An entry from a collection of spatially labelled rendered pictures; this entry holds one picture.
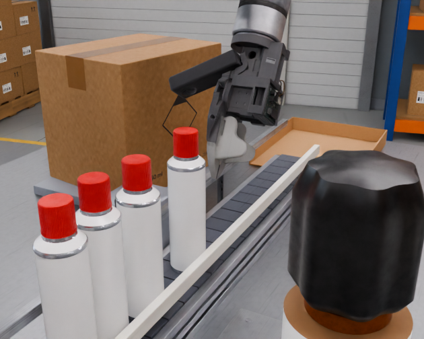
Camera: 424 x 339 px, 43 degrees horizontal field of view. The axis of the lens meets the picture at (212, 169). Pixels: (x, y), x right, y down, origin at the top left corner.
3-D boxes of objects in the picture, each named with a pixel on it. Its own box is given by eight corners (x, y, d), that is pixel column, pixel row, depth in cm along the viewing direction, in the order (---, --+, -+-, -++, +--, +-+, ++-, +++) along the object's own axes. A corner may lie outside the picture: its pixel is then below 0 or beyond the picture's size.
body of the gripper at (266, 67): (260, 118, 74) (279, 35, 75) (205, 109, 77) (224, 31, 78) (276, 131, 81) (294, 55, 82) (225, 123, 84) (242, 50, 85)
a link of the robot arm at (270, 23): (229, 3, 79) (248, 26, 86) (223, 32, 78) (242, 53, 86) (278, 5, 76) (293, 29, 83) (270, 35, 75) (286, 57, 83)
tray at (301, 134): (358, 185, 116) (360, 168, 115) (248, 164, 127) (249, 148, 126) (385, 144, 141) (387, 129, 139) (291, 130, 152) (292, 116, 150)
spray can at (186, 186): (195, 278, 74) (193, 138, 66) (163, 269, 76) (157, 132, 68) (212, 261, 78) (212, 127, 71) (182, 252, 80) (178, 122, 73)
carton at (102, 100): (129, 206, 102) (120, 64, 92) (49, 176, 115) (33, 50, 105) (221, 160, 124) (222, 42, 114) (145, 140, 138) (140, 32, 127)
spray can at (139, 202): (150, 327, 64) (141, 170, 57) (115, 315, 67) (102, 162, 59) (173, 304, 69) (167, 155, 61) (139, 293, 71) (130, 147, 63)
